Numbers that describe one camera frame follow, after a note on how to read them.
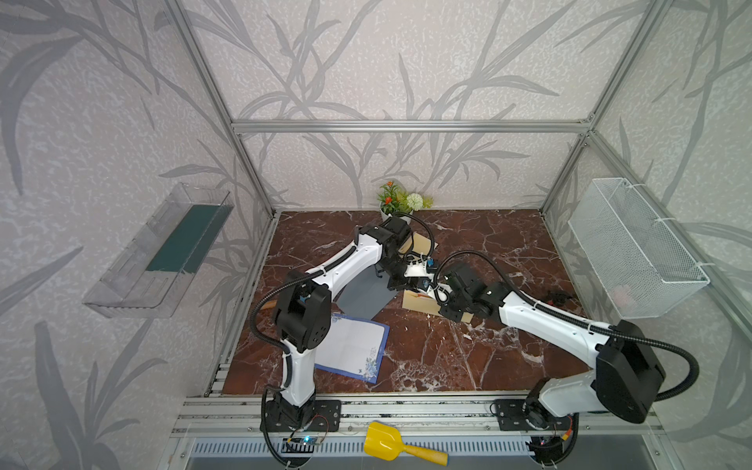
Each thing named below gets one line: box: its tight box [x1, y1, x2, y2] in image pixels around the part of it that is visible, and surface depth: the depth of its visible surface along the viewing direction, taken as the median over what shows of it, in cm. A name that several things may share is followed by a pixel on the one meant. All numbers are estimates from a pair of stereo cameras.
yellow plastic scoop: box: [364, 420, 450, 467], surface depth 71 cm
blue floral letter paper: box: [314, 313, 391, 385], surface depth 86 cm
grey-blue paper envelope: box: [334, 265, 400, 321], surface depth 96 cm
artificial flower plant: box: [377, 181, 434, 226], surface depth 107 cm
